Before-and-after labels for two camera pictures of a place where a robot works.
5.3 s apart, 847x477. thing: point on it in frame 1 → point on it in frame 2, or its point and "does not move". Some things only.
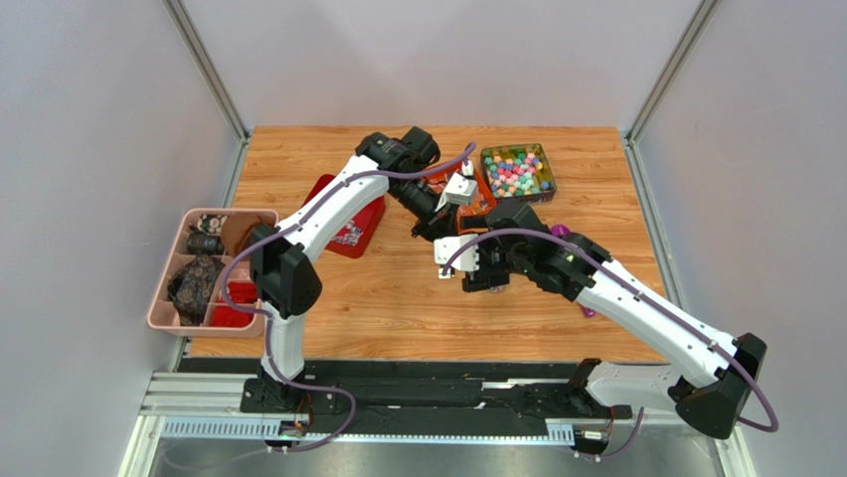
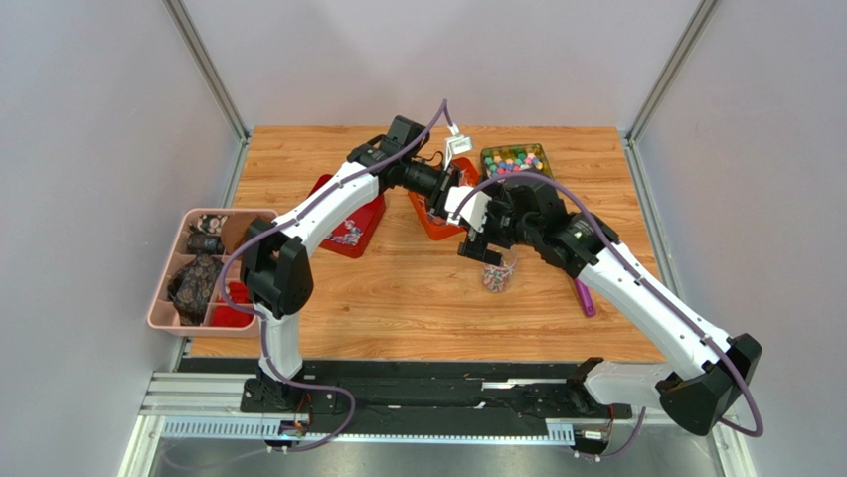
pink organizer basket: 189,298 does not move
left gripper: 442,221 → 447,176
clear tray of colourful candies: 519,173 does not move
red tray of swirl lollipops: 353,238 does not move
